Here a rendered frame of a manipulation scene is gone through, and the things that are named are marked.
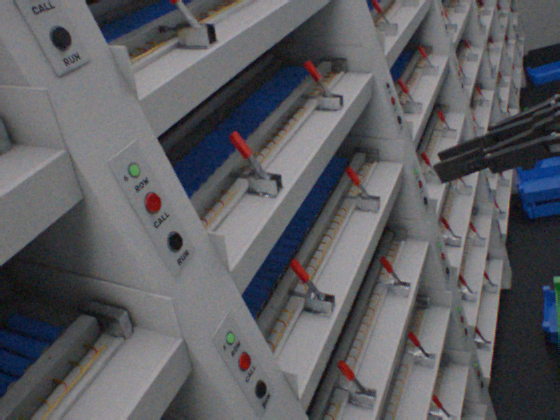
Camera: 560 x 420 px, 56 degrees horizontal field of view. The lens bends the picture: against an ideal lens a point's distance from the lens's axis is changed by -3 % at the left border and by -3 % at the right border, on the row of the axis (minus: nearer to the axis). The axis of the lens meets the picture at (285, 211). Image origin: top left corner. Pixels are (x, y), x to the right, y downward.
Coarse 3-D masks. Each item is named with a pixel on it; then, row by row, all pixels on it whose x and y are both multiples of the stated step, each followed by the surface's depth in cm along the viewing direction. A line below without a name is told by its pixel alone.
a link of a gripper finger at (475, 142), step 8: (480, 136) 72; (464, 144) 73; (472, 144) 72; (480, 144) 72; (488, 144) 72; (440, 152) 75; (448, 152) 74; (456, 152) 74; (464, 152) 73; (440, 160) 76
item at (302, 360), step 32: (384, 160) 111; (352, 192) 102; (384, 192) 101; (352, 224) 94; (384, 224) 100; (320, 256) 87; (352, 256) 87; (320, 288) 81; (352, 288) 83; (320, 320) 76; (288, 352) 71; (320, 352) 71
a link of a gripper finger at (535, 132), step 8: (544, 120) 64; (552, 120) 63; (536, 128) 64; (520, 136) 65; (528, 136) 65; (536, 136) 65; (496, 144) 67; (504, 144) 66; (512, 144) 66; (480, 152) 68; (488, 152) 67; (488, 168) 69
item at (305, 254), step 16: (352, 160) 108; (336, 192) 98; (336, 208) 96; (320, 224) 91; (304, 240) 87; (320, 240) 89; (304, 256) 84; (288, 272) 81; (288, 288) 78; (304, 288) 80; (272, 304) 76; (272, 320) 74; (288, 320) 75
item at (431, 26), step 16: (432, 0) 156; (432, 16) 158; (416, 32) 163; (432, 32) 161; (448, 64) 164; (448, 80) 167; (448, 96) 170; (464, 96) 173; (464, 128) 174; (480, 176) 181; (480, 192) 184; (496, 240) 192
